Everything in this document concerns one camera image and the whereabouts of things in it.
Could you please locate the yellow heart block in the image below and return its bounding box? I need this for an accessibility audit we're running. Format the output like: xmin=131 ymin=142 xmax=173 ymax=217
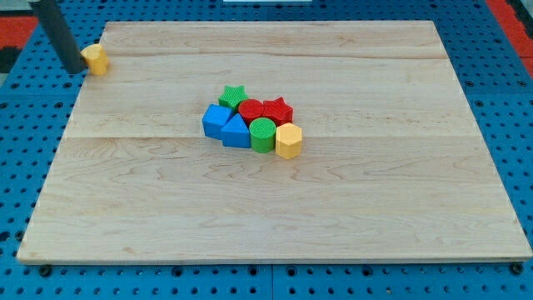
xmin=81 ymin=43 xmax=109 ymax=76

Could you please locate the green cylinder block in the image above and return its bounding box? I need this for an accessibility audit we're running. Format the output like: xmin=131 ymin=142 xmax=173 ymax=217
xmin=249 ymin=117 xmax=276 ymax=153

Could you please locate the yellow hexagon block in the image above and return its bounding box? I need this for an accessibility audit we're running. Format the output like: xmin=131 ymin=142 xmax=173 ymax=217
xmin=276 ymin=122 xmax=302 ymax=159

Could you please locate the blue triangle block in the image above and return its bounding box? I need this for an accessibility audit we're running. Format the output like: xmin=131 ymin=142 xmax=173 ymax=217
xmin=221 ymin=113 xmax=251 ymax=148

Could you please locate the red star block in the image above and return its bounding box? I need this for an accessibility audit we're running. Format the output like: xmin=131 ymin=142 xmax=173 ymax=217
xmin=262 ymin=97 xmax=293 ymax=127

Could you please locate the red cylinder block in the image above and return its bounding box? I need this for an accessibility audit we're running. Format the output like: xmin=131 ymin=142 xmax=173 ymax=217
xmin=238 ymin=99 xmax=264 ymax=126

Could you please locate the blue cube block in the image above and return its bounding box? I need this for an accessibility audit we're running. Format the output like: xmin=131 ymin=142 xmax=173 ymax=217
xmin=202 ymin=104 xmax=233 ymax=139

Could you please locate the green star block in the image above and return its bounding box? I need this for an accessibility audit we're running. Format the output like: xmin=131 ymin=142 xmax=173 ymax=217
xmin=218 ymin=85 xmax=248 ymax=113

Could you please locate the light wooden board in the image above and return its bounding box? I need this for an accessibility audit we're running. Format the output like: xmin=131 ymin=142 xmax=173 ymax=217
xmin=17 ymin=21 xmax=532 ymax=265

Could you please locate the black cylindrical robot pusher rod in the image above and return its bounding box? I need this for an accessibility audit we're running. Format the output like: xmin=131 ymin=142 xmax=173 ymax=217
xmin=27 ymin=0 xmax=87 ymax=74

